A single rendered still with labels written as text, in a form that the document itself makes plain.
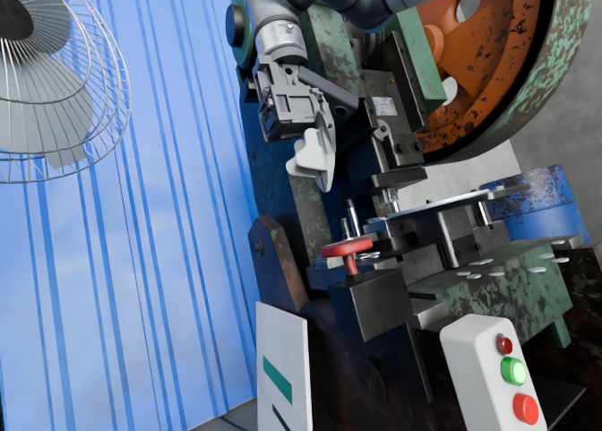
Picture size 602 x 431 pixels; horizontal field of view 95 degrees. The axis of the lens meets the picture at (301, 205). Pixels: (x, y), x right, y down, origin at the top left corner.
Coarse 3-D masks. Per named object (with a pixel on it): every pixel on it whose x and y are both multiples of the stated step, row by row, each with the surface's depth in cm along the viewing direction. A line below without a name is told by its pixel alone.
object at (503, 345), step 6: (498, 336) 32; (504, 336) 32; (498, 342) 31; (504, 342) 31; (510, 342) 31; (498, 348) 31; (504, 348) 31; (510, 348) 31; (498, 354) 31; (504, 354) 31
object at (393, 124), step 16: (368, 80) 72; (384, 80) 74; (384, 96) 73; (384, 112) 71; (400, 112) 74; (384, 128) 67; (400, 128) 73; (368, 144) 69; (384, 144) 67; (400, 144) 65; (416, 144) 68; (352, 160) 75; (368, 160) 70; (384, 160) 68; (400, 160) 66; (416, 160) 68; (352, 176) 76; (368, 176) 71
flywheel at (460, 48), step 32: (448, 0) 89; (480, 0) 81; (512, 0) 71; (544, 0) 67; (448, 32) 90; (480, 32) 82; (512, 32) 72; (544, 32) 70; (448, 64) 92; (480, 64) 84; (512, 64) 74; (480, 96) 82; (512, 96) 78; (448, 128) 92; (480, 128) 86
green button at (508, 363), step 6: (504, 360) 31; (510, 360) 31; (516, 360) 31; (504, 366) 31; (510, 366) 30; (504, 372) 30; (510, 372) 30; (504, 378) 31; (510, 378) 30; (516, 384) 30; (522, 384) 30
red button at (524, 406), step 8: (520, 392) 31; (520, 400) 30; (528, 400) 30; (520, 408) 30; (528, 408) 30; (536, 408) 30; (520, 416) 30; (528, 416) 29; (536, 416) 30; (528, 424) 30
